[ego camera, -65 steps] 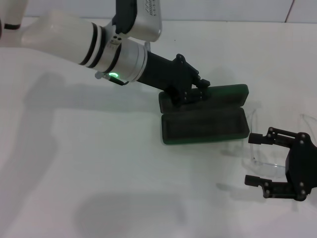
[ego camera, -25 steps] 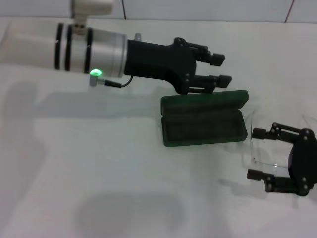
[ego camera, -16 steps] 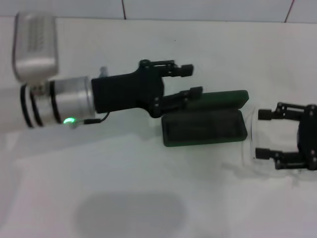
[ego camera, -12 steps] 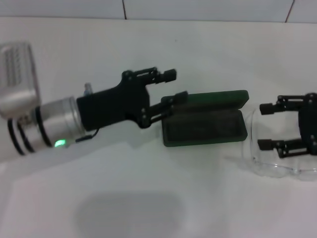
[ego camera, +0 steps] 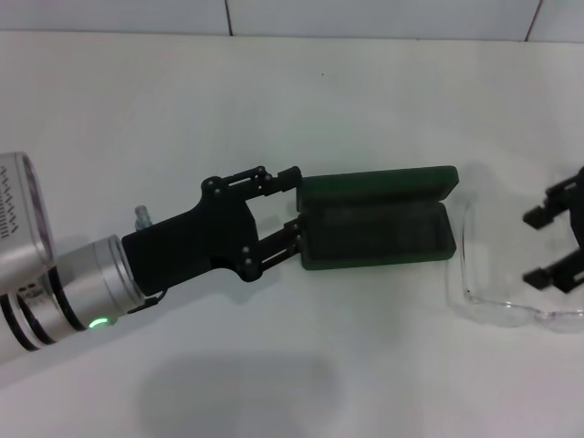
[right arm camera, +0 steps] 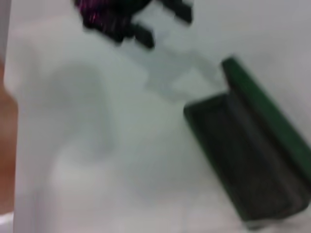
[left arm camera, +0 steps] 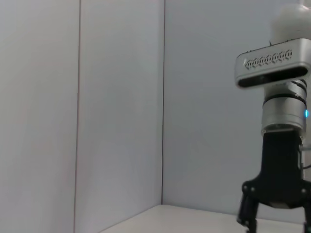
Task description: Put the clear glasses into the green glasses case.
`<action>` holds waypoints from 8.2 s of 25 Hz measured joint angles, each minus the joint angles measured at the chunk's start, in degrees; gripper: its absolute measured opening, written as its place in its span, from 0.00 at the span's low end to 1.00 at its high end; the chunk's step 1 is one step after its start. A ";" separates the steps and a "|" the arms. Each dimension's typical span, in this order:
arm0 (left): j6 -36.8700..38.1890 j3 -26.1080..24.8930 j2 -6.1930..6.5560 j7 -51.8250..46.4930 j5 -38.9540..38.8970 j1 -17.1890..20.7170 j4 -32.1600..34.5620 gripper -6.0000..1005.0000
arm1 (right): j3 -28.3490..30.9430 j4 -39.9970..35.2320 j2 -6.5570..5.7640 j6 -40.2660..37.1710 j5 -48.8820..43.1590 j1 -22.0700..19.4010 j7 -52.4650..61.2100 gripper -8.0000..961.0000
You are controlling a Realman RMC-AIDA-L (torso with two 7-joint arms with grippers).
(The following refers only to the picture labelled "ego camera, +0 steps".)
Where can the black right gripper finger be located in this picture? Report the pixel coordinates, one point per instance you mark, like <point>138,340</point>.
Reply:
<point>547,274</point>
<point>543,212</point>

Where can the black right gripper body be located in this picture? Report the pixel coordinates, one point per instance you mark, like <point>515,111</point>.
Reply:
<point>581,175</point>

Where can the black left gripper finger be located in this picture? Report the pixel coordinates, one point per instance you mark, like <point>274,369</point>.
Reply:
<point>283,242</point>
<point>287,178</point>

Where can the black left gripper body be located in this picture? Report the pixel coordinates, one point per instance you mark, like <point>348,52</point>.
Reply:
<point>191,246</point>

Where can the clear white glasses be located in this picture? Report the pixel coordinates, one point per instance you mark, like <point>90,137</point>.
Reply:
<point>479,315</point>

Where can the green glasses case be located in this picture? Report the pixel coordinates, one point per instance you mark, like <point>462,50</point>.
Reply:
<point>378,232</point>

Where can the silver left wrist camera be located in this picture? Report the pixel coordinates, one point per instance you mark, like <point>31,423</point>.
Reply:
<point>20,219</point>

